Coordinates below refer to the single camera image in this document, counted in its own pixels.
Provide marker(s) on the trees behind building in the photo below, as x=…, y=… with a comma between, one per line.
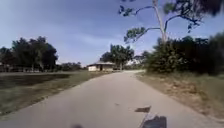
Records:
x=118, y=55

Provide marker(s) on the small pale building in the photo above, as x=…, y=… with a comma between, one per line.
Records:
x=100, y=67

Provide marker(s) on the grey paved path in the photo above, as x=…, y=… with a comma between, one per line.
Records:
x=106, y=100

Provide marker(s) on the distant row of trees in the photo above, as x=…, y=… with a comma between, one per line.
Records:
x=70, y=66

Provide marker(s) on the tall pale-trunked tree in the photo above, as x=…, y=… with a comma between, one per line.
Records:
x=160, y=23

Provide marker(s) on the dense green bushes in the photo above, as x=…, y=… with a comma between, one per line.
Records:
x=186, y=56

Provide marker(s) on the grass verge with dirt edge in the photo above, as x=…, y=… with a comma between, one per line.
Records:
x=36, y=86

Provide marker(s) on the dry grass verge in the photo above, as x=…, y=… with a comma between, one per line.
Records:
x=190, y=88

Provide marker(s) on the clump of dark trees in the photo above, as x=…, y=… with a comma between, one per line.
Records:
x=30, y=55

